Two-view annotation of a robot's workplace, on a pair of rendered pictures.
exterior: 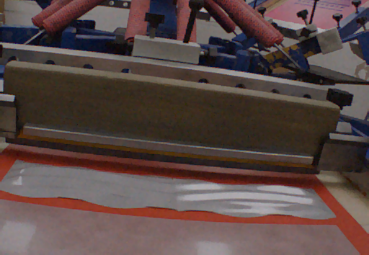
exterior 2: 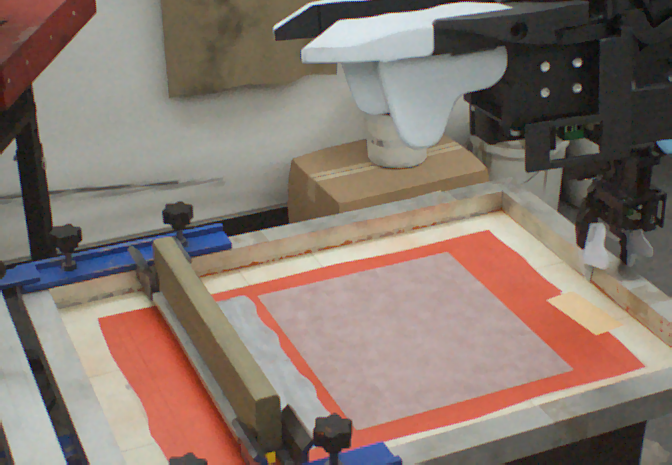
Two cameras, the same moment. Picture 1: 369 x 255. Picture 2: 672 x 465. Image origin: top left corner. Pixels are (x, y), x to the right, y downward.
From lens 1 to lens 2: 160 cm
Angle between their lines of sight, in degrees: 93
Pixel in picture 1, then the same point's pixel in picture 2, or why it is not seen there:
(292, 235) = (286, 313)
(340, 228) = (261, 294)
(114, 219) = (327, 380)
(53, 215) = (348, 402)
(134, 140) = not seen: hidden behind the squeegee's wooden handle
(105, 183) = (291, 390)
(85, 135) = not seen: hidden behind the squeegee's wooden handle
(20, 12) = not seen: outside the picture
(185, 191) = (263, 360)
